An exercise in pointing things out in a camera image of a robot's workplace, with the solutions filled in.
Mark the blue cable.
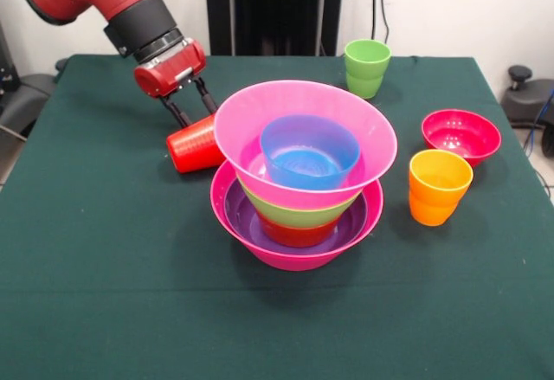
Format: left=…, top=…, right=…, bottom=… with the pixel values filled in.
left=522, top=88, right=554, bottom=157

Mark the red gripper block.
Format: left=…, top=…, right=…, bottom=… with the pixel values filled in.
left=133, top=38, right=219, bottom=128

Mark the light green bowl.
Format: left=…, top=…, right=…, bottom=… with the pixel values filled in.
left=235, top=171, right=361, bottom=230

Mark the red cup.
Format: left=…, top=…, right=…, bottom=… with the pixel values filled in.
left=166, top=113, right=226, bottom=175

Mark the purple bowl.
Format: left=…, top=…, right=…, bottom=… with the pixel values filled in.
left=223, top=178, right=369, bottom=255

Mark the small magenta bowl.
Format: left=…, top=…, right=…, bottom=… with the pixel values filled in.
left=421, top=108, right=503, bottom=165

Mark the light green cup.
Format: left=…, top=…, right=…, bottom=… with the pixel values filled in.
left=344, top=38, right=393, bottom=100

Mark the dark green tablecloth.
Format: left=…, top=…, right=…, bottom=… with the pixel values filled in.
left=0, top=53, right=554, bottom=380

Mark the orange cup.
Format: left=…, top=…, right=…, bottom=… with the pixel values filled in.
left=408, top=149, right=474, bottom=228

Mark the large pink bowl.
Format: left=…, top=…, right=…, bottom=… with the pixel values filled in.
left=209, top=158, right=385, bottom=272
left=212, top=79, right=398, bottom=211

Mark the orange-red bowl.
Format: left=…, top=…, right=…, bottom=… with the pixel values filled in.
left=258, top=213, right=343, bottom=249

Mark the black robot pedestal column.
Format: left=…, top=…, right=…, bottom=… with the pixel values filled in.
left=198, top=0, right=351, bottom=57

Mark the blue bowl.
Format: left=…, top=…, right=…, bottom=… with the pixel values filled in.
left=260, top=113, right=362, bottom=192

